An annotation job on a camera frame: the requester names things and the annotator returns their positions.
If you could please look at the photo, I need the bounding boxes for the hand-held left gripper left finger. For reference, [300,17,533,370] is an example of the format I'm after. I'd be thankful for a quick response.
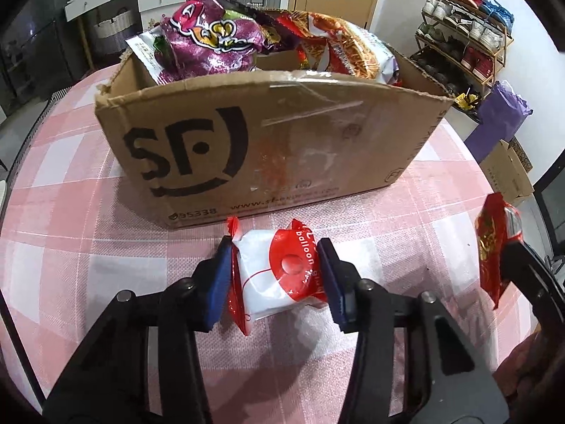
[44,235,234,424]

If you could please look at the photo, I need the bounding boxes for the open brown carton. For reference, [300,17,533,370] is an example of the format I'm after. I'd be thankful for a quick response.
[479,139,536,206]

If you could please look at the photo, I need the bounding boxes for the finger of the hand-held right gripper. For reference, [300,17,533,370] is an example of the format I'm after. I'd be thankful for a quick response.
[500,240,565,319]

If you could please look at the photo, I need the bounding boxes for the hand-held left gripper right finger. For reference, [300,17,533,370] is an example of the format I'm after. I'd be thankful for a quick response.
[317,237,513,424]

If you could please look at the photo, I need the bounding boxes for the red chocolate packet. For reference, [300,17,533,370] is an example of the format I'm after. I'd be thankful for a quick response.
[474,193,524,310]

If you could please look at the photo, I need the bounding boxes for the purple snack bag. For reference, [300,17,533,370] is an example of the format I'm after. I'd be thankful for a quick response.
[159,0,268,84]

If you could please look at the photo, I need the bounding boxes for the rows of sneakers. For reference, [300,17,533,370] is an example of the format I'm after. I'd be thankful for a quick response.
[419,0,515,80]

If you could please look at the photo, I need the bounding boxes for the pink checked tablecloth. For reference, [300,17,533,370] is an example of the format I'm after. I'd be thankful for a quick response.
[0,59,552,424]

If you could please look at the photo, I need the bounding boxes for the dark patterned box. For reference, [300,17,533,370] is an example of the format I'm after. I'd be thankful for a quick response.
[507,137,533,173]

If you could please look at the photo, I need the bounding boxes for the wooden shoe rack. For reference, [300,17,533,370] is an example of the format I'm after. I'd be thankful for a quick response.
[410,0,515,98]

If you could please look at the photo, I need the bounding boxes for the woven laundry basket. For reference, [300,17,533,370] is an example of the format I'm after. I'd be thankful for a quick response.
[90,8,135,40]

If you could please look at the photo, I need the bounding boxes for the orange noodle snack bag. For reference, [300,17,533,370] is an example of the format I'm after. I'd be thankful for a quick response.
[276,9,402,87]

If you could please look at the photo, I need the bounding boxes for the white red snack packet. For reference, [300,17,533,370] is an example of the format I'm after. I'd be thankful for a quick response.
[225,216,329,335]

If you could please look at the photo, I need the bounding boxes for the silver snack bag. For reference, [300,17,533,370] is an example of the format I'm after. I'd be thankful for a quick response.
[126,26,177,87]

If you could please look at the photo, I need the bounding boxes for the brown cardboard box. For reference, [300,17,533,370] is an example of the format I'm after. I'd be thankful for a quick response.
[95,9,455,230]

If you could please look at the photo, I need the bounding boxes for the white trash bin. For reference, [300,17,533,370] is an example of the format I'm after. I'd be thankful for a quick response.
[454,90,486,120]

